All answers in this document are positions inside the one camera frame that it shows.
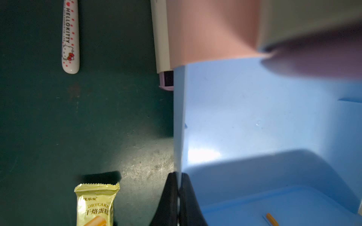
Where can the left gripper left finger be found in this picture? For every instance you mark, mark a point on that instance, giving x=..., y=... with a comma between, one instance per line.
x=167, y=210

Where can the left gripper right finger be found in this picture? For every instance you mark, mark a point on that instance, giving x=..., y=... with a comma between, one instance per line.
x=190, y=213

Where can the gold cookie packet one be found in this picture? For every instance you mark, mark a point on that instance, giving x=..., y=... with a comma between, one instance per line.
x=95, y=204

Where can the blue drawer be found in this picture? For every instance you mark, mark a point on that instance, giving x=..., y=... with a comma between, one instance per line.
x=255, y=143

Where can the white drawer cabinet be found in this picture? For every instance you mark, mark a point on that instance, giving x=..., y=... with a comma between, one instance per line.
x=188, y=32

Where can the purple drawer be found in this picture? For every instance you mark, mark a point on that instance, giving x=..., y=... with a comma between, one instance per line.
x=335, y=54
x=166, y=80

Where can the silver fork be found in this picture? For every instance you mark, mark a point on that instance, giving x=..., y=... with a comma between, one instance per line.
x=70, y=53

